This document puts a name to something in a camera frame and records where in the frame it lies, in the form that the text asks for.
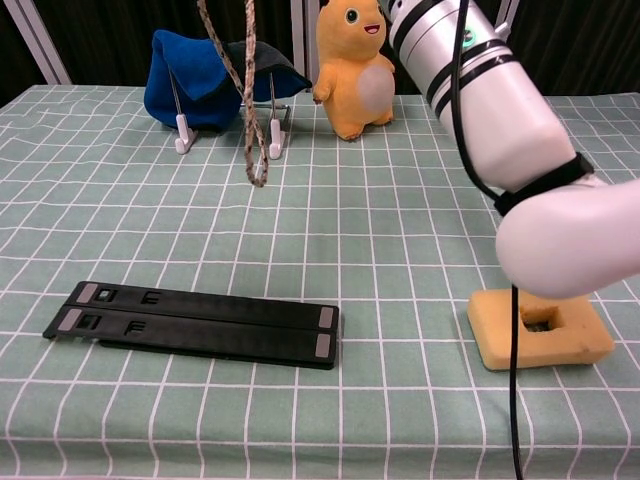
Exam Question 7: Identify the black plastic rail strips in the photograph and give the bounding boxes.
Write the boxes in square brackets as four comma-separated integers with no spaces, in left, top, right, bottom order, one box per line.
[42,280,341,371]

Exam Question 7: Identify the braided beige speckled rope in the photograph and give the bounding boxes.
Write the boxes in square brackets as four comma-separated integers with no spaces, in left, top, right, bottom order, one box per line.
[196,0,270,189]

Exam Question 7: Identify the white frame post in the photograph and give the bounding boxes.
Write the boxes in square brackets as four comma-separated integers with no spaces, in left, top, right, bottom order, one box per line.
[291,0,321,84]
[493,0,521,42]
[0,0,72,85]

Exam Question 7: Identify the yellow sponge with square hole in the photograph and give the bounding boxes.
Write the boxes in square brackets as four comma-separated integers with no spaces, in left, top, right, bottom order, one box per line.
[466,289,616,372]

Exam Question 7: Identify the blue and grey cloth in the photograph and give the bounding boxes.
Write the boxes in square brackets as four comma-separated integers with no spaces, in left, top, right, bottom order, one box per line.
[143,28,314,134]

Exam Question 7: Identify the black curtain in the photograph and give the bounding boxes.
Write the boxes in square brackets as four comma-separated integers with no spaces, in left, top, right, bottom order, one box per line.
[0,0,640,109]

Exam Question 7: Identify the green checked tablecloth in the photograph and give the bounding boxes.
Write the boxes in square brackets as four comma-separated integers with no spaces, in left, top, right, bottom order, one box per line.
[0,83,640,480]

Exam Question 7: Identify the yellow plush dinosaur toy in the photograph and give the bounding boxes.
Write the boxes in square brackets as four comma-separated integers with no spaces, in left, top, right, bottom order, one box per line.
[312,0,397,142]

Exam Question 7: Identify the metal rack with white feet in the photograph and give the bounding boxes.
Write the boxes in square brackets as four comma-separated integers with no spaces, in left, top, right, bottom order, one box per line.
[168,69,294,161]

